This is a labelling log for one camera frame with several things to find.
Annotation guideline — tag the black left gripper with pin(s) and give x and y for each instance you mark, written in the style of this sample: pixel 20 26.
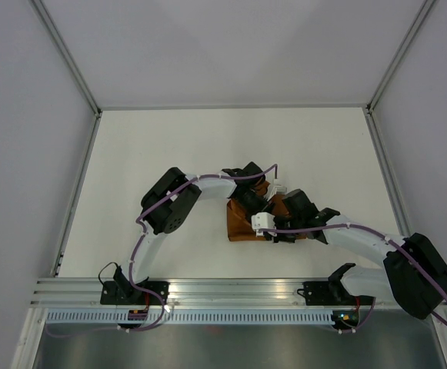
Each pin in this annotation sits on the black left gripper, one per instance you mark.
pixel 263 204

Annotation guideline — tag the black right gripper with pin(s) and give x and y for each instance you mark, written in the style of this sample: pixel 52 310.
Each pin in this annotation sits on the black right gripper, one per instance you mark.
pixel 279 238

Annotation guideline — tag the brown cloth napkin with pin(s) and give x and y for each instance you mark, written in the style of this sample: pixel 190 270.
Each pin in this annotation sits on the brown cloth napkin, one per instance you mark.
pixel 238 227

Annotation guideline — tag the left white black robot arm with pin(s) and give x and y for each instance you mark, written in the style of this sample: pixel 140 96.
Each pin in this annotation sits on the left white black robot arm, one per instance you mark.
pixel 169 202

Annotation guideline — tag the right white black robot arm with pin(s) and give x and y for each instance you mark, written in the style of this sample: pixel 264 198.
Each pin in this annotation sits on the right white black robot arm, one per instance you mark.
pixel 409 272

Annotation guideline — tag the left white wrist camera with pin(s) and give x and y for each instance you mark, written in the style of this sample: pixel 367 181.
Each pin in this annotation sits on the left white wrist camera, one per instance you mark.
pixel 276 187

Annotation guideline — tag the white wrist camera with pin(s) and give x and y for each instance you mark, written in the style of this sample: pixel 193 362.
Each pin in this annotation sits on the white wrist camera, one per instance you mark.
pixel 263 223
pixel 276 187

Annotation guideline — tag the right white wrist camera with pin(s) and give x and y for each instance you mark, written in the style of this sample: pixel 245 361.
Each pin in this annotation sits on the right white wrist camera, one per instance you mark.
pixel 263 223

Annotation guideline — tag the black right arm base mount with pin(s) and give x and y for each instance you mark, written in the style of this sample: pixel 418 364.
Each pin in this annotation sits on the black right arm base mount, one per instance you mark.
pixel 326 293

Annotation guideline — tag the right aluminium side rail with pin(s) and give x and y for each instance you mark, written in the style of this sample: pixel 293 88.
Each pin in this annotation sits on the right aluminium side rail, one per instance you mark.
pixel 388 174

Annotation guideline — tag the aluminium side rail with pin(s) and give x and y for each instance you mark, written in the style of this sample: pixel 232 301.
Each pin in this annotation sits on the aluminium side rail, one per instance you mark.
pixel 388 174
pixel 73 200

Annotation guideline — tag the left aluminium side rail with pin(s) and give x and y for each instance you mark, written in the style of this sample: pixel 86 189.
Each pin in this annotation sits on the left aluminium side rail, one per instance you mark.
pixel 73 200

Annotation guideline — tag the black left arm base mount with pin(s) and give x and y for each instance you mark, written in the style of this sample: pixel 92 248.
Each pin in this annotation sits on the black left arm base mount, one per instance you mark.
pixel 151 293

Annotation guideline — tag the aluminium front frame rail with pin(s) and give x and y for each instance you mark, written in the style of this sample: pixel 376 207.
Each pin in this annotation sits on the aluminium front frame rail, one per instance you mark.
pixel 184 293

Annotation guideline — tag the white slotted cable duct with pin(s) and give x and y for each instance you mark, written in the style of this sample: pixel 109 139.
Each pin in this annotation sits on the white slotted cable duct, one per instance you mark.
pixel 191 316

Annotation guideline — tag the right aluminium corner post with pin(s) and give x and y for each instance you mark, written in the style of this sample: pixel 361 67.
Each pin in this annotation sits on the right aluminium corner post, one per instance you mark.
pixel 401 52

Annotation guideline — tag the aluminium corner post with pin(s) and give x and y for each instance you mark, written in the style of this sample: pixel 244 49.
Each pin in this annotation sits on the aluminium corner post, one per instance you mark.
pixel 401 52
pixel 58 41

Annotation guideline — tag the left aluminium corner post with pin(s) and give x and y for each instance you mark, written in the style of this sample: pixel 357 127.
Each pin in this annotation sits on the left aluminium corner post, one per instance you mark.
pixel 58 41

